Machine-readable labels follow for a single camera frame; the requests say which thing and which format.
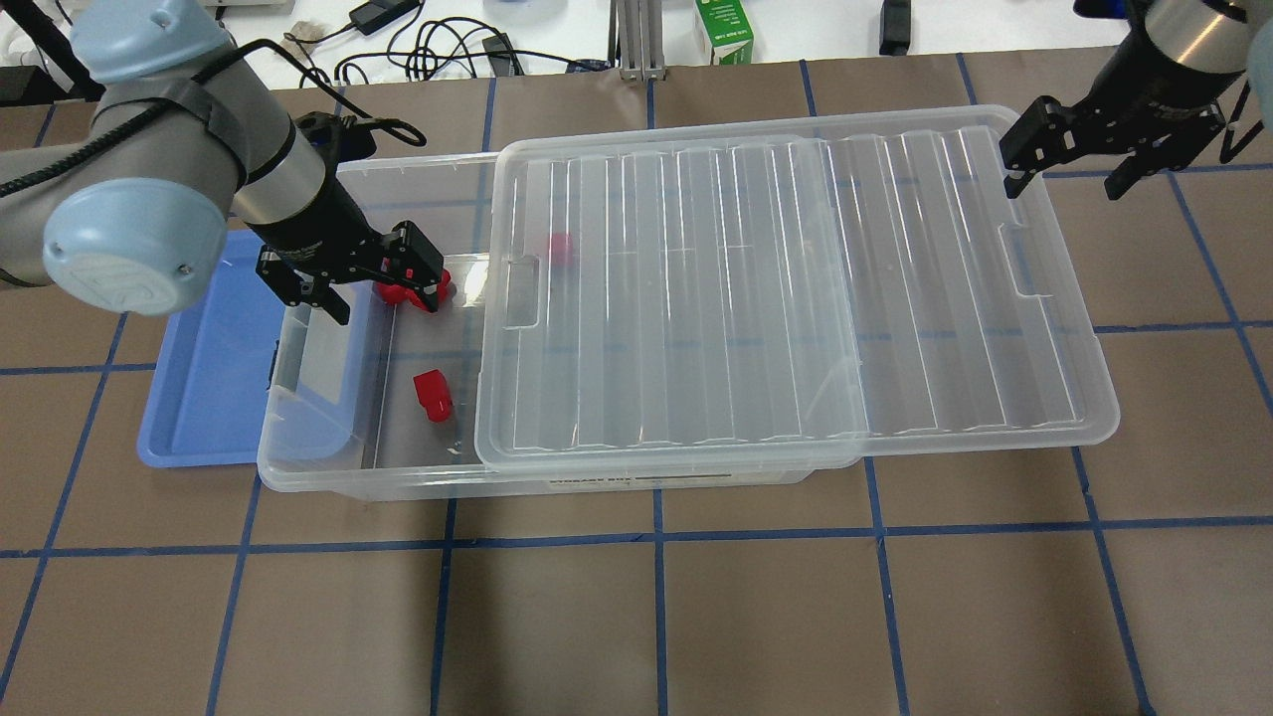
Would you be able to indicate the red block by box wall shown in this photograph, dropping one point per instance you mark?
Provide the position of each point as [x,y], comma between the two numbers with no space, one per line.
[393,294]

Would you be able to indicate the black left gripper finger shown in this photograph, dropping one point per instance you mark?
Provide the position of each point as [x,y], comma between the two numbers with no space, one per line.
[417,262]
[327,298]

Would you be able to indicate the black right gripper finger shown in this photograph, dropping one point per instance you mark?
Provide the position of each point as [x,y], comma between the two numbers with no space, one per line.
[1036,141]
[1136,167]

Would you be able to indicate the red block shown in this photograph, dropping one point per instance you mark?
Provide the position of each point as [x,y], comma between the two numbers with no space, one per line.
[432,298]
[393,294]
[434,395]

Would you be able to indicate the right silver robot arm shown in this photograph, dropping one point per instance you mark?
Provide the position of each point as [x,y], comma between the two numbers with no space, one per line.
[1231,37]

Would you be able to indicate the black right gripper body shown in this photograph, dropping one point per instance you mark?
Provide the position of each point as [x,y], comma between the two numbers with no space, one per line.
[1157,92]

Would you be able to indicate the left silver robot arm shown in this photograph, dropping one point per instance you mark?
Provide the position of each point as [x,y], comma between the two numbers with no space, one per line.
[184,136]

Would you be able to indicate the black power adapter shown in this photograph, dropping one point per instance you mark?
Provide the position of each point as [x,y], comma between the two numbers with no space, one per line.
[370,17]

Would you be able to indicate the red block far corner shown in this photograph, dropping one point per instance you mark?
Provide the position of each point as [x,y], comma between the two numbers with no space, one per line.
[560,250]

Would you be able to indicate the clear plastic storage box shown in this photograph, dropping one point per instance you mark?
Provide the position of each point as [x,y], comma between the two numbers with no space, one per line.
[398,398]

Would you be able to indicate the green white carton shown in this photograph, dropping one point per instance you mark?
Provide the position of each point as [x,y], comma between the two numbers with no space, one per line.
[725,32]

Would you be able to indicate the clear plastic box lid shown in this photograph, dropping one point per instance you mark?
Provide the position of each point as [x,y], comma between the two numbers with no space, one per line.
[970,330]

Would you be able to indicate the aluminium frame post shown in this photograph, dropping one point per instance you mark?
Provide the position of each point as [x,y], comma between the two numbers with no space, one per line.
[636,40]

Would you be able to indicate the blue plastic tray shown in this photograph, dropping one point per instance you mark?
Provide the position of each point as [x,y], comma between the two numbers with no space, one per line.
[208,398]

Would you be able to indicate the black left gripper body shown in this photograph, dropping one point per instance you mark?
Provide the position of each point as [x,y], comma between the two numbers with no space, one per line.
[316,237]

